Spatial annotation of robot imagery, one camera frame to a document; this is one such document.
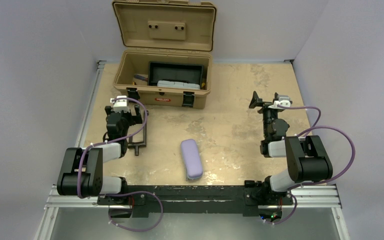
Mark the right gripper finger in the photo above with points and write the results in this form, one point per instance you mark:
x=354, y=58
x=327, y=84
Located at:
x=256, y=101
x=276, y=96

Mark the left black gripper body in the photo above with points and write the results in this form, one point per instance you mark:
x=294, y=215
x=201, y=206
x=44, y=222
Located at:
x=123, y=114

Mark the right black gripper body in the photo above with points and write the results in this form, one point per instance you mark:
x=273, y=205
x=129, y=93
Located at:
x=266, y=109

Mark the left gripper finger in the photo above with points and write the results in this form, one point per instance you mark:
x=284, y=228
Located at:
x=137, y=118
x=108, y=110

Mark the lilac zippered umbrella case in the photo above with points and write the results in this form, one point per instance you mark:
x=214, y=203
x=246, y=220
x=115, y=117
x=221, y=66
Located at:
x=191, y=159

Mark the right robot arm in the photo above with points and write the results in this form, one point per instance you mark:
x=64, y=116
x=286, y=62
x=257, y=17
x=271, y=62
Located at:
x=306, y=157

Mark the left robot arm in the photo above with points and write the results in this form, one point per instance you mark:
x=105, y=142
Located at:
x=81, y=172

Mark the grey box in toolbox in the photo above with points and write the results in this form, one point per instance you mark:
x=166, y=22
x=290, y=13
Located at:
x=178, y=85

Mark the black tray in toolbox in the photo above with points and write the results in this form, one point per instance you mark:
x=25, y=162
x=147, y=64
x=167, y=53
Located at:
x=174, y=72

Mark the black base bar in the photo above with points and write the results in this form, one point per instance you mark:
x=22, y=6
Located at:
x=251, y=199

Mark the tan plastic toolbox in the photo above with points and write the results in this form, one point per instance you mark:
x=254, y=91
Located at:
x=164, y=31

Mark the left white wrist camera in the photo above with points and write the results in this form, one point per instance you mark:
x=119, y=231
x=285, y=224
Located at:
x=120, y=104

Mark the black metal crank handle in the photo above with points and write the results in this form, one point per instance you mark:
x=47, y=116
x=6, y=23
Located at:
x=137, y=145

